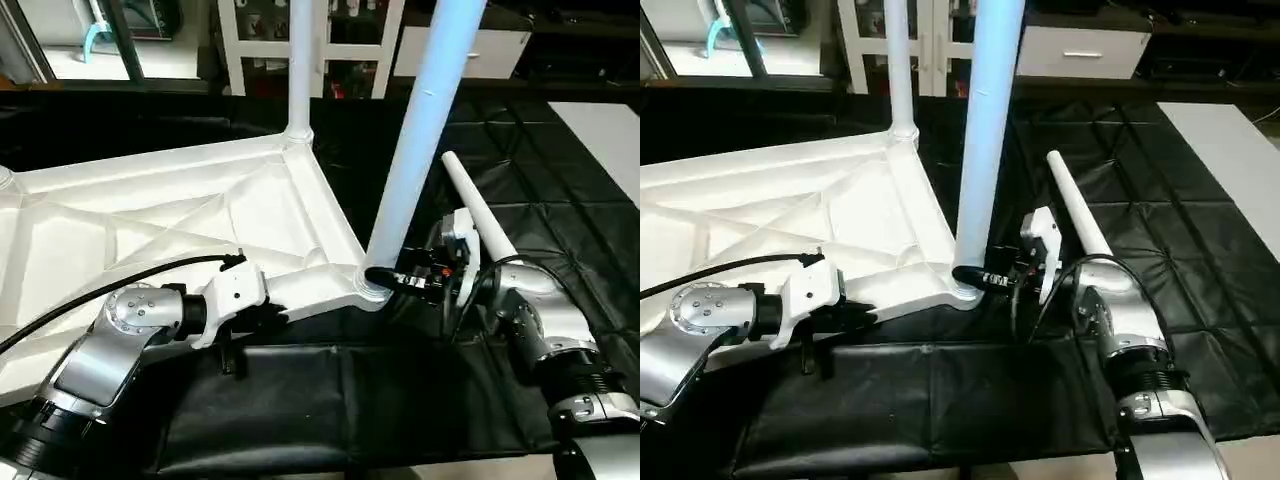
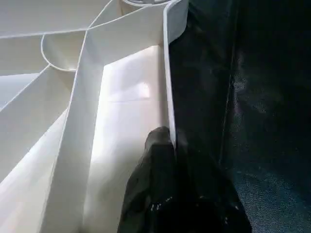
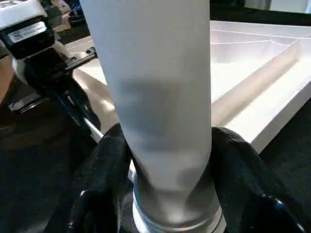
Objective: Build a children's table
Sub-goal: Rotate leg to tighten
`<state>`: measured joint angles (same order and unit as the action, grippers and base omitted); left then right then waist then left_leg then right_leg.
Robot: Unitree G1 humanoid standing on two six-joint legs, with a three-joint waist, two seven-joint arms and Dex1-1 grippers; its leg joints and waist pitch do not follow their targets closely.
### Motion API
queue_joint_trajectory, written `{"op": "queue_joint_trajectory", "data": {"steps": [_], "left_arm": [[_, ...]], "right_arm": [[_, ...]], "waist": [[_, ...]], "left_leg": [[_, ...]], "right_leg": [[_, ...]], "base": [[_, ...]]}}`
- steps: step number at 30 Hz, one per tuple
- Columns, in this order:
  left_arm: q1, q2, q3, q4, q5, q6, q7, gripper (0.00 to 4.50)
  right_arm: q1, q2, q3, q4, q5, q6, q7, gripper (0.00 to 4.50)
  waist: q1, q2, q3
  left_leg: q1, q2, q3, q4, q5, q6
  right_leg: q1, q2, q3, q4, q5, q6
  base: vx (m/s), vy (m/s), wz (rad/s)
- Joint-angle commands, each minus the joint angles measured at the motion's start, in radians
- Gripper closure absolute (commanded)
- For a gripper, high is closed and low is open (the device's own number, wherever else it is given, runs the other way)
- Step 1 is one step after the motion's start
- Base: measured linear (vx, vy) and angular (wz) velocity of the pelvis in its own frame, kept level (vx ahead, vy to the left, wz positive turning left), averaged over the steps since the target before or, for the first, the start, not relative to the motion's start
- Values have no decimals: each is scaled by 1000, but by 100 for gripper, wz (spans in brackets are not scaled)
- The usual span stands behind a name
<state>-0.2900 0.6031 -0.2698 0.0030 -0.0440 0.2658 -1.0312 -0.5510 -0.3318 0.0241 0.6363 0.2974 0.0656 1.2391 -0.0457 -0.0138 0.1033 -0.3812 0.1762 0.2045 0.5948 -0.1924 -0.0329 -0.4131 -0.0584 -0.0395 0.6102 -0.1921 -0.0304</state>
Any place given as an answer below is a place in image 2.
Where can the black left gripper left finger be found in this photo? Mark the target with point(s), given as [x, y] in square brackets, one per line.
[150, 194]

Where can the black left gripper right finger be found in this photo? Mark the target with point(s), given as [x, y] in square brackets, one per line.
[209, 199]

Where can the white plastic table top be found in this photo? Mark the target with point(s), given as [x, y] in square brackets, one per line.
[58, 121]

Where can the black work mat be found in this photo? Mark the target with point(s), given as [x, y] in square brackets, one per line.
[243, 121]

